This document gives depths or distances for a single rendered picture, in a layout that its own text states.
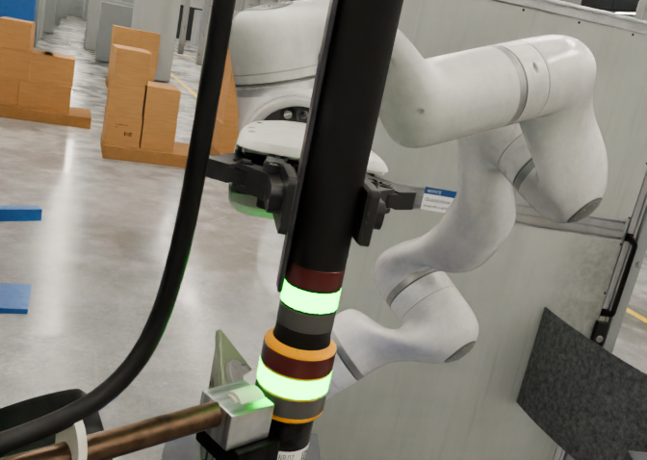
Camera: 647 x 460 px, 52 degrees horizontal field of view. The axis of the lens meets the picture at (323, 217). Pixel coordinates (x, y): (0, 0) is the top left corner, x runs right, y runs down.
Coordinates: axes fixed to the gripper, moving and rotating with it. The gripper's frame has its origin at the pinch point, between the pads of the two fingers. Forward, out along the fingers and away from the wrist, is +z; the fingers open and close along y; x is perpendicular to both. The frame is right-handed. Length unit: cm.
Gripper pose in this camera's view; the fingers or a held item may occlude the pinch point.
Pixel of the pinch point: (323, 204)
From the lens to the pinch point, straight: 37.5
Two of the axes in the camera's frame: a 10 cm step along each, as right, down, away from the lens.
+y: -9.7, -1.5, -1.9
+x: 2.0, -9.5, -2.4
